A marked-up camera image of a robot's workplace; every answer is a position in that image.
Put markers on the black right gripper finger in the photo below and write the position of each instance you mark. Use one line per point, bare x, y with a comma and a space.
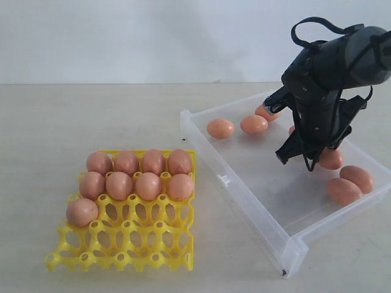
312, 156

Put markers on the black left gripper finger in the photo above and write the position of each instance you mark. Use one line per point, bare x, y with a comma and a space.
290, 148

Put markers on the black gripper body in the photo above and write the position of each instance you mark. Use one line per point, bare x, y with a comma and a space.
324, 122

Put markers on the brown egg bin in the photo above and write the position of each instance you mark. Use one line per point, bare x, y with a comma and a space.
331, 159
362, 178
343, 191
92, 185
119, 186

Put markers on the clear plastic bin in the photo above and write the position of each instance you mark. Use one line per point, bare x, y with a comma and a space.
285, 205

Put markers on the brown egg cluster front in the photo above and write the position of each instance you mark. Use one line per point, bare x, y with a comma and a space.
148, 186

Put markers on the brown egg bin front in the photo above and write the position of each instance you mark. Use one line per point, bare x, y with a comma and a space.
119, 186

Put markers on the yellow plastic egg tray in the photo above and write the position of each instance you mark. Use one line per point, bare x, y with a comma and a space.
131, 232

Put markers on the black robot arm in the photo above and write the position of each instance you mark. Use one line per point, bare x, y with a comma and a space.
312, 85

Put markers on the brown egg cluster back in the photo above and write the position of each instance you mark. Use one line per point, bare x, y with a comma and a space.
261, 111

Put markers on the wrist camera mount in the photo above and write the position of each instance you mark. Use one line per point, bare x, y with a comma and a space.
276, 102

